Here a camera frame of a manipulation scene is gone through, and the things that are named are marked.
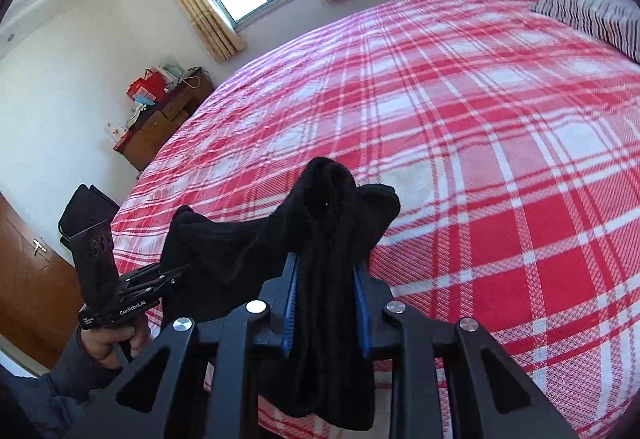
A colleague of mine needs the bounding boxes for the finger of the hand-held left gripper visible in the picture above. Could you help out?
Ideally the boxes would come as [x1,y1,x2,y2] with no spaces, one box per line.
[122,276,178,302]
[119,262,193,287]

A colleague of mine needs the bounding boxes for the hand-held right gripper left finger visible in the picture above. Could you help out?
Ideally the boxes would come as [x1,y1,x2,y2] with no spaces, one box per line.
[65,253,301,439]

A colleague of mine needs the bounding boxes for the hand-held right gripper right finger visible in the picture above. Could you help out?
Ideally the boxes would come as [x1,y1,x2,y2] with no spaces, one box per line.
[352,264,576,439]

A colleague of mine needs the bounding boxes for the black pants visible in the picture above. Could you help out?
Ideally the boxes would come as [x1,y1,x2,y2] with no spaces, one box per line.
[161,157,402,431]

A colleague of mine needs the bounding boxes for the person's left forearm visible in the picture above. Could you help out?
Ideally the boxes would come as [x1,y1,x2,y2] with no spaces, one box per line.
[0,329,126,439]

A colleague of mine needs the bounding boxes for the person's left hand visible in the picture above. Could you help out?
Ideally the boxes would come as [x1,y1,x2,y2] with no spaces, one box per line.
[77,314,151,372]

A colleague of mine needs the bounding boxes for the wooden door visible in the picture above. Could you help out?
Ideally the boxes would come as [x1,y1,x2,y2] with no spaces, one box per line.
[0,193,86,370]

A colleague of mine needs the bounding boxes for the wooden desk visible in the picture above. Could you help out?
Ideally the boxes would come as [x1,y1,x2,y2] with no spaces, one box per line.
[114,69,216,172]

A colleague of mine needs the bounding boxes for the red gift bag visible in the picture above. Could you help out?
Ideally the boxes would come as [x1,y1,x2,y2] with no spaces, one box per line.
[126,69,168,102]

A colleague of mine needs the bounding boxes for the red plaid bed blanket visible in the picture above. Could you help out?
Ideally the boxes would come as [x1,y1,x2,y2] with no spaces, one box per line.
[111,0,640,439]

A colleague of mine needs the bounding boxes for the striped pillow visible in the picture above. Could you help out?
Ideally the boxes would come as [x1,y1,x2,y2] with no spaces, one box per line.
[530,0,640,64]

